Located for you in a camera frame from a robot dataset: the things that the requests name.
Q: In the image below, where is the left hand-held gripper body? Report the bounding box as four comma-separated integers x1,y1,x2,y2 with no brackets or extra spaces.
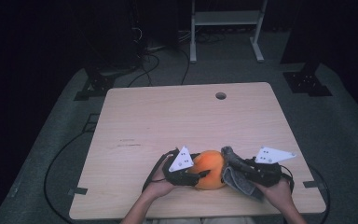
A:
162,145,201,188

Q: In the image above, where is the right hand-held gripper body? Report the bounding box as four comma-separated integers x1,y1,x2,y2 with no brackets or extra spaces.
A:
244,146,297,189

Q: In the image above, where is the orange plush toy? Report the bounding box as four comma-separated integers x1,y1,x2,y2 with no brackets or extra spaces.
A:
187,149,227,190

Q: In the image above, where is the grey fuzzy cloth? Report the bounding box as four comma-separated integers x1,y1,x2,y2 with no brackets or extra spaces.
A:
220,146,265,201

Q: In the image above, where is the person's right hand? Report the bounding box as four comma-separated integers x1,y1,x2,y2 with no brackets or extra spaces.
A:
255,178,295,215

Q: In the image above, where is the person's left hand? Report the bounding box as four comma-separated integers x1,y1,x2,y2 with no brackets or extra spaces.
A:
143,161,177,201

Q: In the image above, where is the black stand base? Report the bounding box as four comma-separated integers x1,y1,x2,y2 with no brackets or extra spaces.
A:
74,70,117,102
282,61,334,98

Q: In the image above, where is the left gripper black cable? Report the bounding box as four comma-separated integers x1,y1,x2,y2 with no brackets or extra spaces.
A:
142,148,180,192

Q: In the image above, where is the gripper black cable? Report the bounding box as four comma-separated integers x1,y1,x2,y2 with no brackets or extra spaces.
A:
142,148,180,192
279,163,331,224

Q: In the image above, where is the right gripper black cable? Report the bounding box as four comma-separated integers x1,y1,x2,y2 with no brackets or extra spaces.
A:
279,163,331,224

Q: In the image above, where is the black floor frame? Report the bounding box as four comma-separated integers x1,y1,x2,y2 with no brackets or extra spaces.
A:
81,113,101,133

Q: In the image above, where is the long black floor cable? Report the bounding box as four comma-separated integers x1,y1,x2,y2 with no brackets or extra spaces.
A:
44,130,91,224

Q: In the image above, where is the white metal desk frame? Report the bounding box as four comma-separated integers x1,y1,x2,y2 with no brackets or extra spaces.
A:
189,0,269,64

